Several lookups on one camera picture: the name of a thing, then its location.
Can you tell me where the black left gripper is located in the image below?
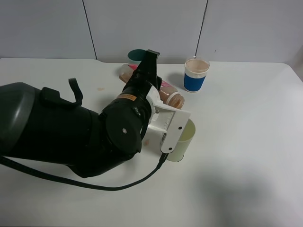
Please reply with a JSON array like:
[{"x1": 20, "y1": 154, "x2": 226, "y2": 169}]
[{"x1": 113, "y1": 49, "x2": 163, "y2": 111}]

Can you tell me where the clear plastic drink bottle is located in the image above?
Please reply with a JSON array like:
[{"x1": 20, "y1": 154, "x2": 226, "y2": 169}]
[{"x1": 119, "y1": 64, "x2": 185, "y2": 109}]

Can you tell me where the pale green plastic cup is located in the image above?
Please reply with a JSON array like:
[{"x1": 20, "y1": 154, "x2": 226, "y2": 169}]
[{"x1": 167, "y1": 119, "x2": 196, "y2": 162}]

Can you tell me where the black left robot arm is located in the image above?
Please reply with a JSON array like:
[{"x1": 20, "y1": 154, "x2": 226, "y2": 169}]
[{"x1": 0, "y1": 50, "x2": 162, "y2": 178}]

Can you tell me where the teal plastic cup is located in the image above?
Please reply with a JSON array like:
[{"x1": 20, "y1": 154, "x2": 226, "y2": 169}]
[{"x1": 127, "y1": 49, "x2": 146, "y2": 65}]

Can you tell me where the blue sleeved paper cup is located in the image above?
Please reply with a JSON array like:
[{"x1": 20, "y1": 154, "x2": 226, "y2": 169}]
[{"x1": 183, "y1": 56, "x2": 210, "y2": 93}]

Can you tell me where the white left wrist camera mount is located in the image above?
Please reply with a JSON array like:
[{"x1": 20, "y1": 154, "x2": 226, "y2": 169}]
[{"x1": 146, "y1": 86, "x2": 191, "y2": 154}]

